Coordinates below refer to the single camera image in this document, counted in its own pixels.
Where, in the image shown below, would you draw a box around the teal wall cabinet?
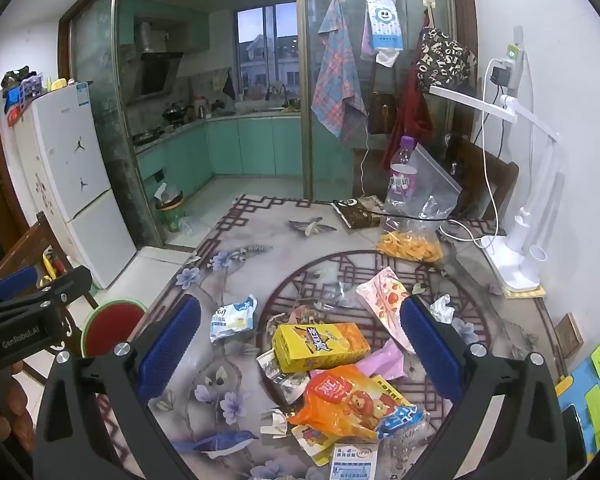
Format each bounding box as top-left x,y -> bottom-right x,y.
117,0 -> 211,53

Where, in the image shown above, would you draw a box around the kitchen window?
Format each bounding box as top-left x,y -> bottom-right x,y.
236,2 -> 301,103

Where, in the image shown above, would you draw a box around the white refrigerator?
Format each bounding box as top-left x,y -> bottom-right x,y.
14,81 -> 138,290

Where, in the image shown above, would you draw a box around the yellow snack packet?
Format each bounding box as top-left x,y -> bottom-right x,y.
291,422 -> 348,467
372,374 -> 413,406

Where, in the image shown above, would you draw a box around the white cable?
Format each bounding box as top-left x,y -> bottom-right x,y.
440,57 -> 513,251

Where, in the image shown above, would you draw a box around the pink white fruit-print wrapper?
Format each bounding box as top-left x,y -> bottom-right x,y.
355,266 -> 416,353

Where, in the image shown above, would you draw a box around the green kitchen waste bin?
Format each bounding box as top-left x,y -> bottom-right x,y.
155,185 -> 186,233

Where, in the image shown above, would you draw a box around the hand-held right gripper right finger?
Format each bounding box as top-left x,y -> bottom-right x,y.
399,294 -> 568,480

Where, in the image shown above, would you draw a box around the white desk lamp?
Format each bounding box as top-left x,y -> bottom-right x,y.
428,85 -> 563,291

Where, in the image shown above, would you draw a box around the dark bag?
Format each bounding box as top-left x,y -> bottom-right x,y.
1,66 -> 31,92

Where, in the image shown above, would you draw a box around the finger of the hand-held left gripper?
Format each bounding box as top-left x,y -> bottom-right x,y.
0,266 -> 40,307
37,266 -> 93,311

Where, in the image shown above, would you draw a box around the grey wrapper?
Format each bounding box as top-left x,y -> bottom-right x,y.
256,347 -> 311,403

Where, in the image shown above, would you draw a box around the red wastebasket green rim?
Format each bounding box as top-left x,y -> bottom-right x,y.
81,300 -> 148,358

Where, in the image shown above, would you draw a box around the blue white hanging bag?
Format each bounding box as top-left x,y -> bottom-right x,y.
361,0 -> 405,68

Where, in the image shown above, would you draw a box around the white blue snack wrapper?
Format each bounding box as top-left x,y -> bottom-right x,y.
209,294 -> 258,345

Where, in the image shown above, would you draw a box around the blue board green cards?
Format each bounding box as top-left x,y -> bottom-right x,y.
555,330 -> 600,466

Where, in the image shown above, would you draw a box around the crumpled white tissue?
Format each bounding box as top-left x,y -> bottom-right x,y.
428,294 -> 456,325

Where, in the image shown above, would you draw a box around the teal kitchen base cabinets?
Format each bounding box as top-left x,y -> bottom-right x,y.
135,115 -> 303,186

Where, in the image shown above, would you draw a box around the black range hood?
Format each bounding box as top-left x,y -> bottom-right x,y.
137,51 -> 184,101

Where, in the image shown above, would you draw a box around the orange snack packet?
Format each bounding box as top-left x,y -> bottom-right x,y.
287,364 -> 431,443

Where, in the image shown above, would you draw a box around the clear zip bag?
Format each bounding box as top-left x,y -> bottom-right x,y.
376,146 -> 463,263

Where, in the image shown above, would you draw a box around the white wall socket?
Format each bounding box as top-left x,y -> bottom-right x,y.
502,25 -> 526,98

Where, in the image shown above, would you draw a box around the yellow pad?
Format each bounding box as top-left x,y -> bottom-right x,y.
500,282 -> 546,301

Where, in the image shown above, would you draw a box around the orange snack strips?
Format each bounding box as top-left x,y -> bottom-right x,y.
377,230 -> 443,263

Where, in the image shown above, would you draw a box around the pink plastic bag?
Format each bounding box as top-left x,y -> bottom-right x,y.
357,338 -> 406,381

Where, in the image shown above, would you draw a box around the plaid towel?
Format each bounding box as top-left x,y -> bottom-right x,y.
311,0 -> 367,143

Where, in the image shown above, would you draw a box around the wooden coaster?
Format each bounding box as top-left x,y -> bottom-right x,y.
555,312 -> 585,356

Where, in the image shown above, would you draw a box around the thin white cord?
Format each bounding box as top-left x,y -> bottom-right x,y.
357,127 -> 372,198

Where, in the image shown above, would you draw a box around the red garment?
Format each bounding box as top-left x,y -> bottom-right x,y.
381,15 -> 433,171

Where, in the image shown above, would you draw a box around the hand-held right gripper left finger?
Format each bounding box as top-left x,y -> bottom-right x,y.
32,294 -> 203,480

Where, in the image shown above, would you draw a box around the yellow red plastic item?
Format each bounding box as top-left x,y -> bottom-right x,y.
40,252 -> 68,281

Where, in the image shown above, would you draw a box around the brown handbag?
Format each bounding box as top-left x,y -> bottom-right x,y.
367,91 -> 398,136

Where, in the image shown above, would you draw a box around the clear plastic wrapper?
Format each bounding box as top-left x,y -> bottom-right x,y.
325,282 -> 366,311

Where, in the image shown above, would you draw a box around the black cable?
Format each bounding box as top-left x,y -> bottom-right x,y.
330,201 -> 461,224

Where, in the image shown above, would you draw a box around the plastic bottle purple label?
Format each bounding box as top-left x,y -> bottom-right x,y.
382,135 -> 421,221

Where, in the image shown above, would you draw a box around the floral patterned tablecloth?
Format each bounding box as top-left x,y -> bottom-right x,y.
95,192 -> 571,480

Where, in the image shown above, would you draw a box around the white paper scrap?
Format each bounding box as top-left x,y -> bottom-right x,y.
260,408 -> 292,436

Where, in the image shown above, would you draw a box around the small white blue carton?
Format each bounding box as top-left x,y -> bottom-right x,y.
329,442 -> 379,480

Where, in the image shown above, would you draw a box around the letter-print cloth bag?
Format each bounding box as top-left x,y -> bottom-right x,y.
416,27 -> 477,93

